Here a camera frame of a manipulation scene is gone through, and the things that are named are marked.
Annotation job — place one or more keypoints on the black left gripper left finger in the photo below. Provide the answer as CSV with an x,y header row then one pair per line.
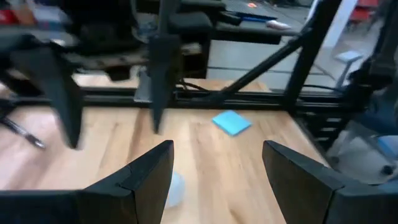
x,y
133,193

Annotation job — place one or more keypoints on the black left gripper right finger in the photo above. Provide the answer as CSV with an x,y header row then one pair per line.
x,y
311,193

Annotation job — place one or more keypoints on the black pen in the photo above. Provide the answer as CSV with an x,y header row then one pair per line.
x,y
21,132

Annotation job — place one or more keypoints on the blue sticky note pad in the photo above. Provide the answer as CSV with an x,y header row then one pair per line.
x,y
231,123

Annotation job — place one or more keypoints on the white oblong object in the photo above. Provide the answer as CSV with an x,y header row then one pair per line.
x,y
277,25

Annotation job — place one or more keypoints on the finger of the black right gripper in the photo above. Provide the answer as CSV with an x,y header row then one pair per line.
x,y
59,93
163,77

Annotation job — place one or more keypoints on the grey stool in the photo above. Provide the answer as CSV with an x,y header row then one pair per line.
x,y
348,57

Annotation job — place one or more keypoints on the black metal table frame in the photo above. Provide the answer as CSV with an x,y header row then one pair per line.
x,y
304,62

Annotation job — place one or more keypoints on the black side table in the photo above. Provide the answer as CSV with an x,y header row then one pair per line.
x,y
248,32

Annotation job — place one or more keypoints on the white lightbulb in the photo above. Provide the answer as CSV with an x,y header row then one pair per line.
x,y
176,193

